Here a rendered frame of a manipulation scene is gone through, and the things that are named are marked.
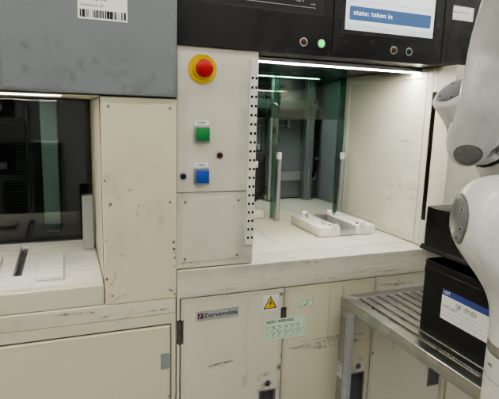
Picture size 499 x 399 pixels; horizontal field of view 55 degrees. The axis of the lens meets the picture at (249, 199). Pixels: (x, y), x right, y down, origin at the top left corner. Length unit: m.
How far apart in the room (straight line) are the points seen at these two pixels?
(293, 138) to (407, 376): 1.14
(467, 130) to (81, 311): 0.89
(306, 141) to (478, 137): 1.38
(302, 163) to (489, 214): 1.66
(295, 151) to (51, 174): 1.13
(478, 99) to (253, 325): 0.79
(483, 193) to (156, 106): 0.73
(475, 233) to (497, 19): 0.38
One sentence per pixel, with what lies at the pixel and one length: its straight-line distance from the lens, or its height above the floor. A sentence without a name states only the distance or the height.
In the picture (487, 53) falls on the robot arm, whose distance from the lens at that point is 0.90.
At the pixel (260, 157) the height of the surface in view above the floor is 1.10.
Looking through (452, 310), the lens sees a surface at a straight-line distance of 1.14.
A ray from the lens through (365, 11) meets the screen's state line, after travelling 1.35.
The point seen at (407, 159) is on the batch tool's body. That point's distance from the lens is 1.59.
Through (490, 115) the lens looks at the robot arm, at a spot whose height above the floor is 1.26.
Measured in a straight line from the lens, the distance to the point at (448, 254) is 1.12.
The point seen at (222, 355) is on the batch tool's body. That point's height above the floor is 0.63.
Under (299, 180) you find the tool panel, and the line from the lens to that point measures 2.27.
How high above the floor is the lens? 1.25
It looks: 10 degrees down
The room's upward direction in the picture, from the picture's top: 2 degrees clockwise
